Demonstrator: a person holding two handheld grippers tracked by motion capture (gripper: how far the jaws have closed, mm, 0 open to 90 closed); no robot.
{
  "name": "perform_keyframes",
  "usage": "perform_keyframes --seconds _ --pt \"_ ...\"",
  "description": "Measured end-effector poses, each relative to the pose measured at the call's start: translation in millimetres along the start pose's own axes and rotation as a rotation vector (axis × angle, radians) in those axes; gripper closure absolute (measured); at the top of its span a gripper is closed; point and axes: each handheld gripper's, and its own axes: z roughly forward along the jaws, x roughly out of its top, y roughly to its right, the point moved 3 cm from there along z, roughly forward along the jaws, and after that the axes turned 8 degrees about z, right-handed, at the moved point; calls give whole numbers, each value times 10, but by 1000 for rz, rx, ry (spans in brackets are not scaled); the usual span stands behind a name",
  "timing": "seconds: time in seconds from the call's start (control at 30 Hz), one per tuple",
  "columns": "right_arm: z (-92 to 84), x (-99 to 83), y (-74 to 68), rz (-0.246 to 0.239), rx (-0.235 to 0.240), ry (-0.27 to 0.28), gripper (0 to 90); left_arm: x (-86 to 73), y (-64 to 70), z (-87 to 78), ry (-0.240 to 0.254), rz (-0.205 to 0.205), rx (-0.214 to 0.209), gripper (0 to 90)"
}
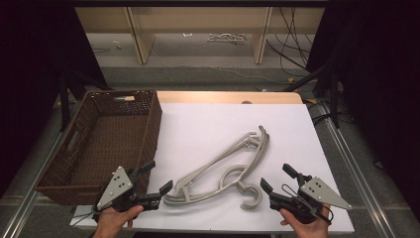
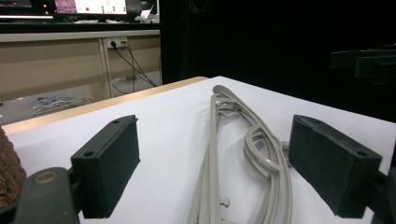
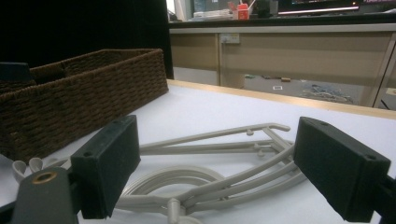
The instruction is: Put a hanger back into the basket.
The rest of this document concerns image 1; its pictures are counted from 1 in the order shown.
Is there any aluminium rail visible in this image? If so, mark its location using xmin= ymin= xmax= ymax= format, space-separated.
xmin=316 ymin=101 xmax=398 ymax=238
xmin=0 ymin=131 xmax=64 ymax=238

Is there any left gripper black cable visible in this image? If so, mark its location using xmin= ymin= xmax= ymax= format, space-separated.
xmin=70 ymin=204 xmax=101 ymax=227

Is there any black metal stand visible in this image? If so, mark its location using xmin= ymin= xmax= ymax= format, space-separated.
xmin=57 ymin=69 xmax=112 ymax=133
xmin=282 ymin=60 xmax=342 ymax=129

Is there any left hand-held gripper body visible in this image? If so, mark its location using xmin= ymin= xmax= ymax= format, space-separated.
xmin=94 ymin=166 xmax=162 ymax=213

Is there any person's right hand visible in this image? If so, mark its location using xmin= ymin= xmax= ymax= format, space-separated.
xmin=279 ymin=202 xmax=332 ymax=238

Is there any thin white floor cable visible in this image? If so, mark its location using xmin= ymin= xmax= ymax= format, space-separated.
xmin=150 ymin=62 xmax=289 ymax=84

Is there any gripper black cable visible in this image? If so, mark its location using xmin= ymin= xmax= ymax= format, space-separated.
xmin=281 ymin=182 xmax=335 ymax=226
xmin=70 ymin=204 xmax=101 ymax=227

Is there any black curtain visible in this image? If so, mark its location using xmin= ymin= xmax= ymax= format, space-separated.
xmin=305 ymin=0 xmax=420 ymax=212
xmin=0 ymin=0 xmax=110 ymax=199

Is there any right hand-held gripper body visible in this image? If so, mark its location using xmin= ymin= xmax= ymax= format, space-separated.
xmin=268 ymin=175 xmax=353 ymax=224

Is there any light wooden shelf unit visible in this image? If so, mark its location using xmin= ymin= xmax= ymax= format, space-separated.
xmin=74 ymin=6 xmax=327 ymax=65

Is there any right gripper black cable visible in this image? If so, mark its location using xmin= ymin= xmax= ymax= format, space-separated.
xmin=281 ymin=182 xmax=335 ymax=226

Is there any white table sheet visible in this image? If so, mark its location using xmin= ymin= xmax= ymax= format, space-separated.
xmin=69 ymin=102 xmax=357 ymax=236

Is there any person's left hand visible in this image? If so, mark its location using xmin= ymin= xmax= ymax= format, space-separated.
xmin=93 ymin=204 xmax=145 ymax=238

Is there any bundle of black floor cables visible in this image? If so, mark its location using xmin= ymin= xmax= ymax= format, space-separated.
xmin=265 ymin=7 xmax=319 ymax=79

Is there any brown woven plastic basket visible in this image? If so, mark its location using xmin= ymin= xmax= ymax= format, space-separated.
xmin=35 ymin=89 xmax=163 ymax=206

